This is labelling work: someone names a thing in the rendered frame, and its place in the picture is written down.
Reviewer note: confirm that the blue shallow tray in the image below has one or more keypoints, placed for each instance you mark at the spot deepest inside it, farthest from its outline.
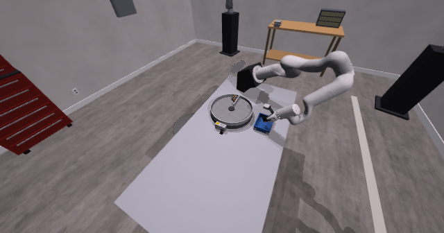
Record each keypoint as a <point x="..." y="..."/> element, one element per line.
<point x="261" y="126"/>

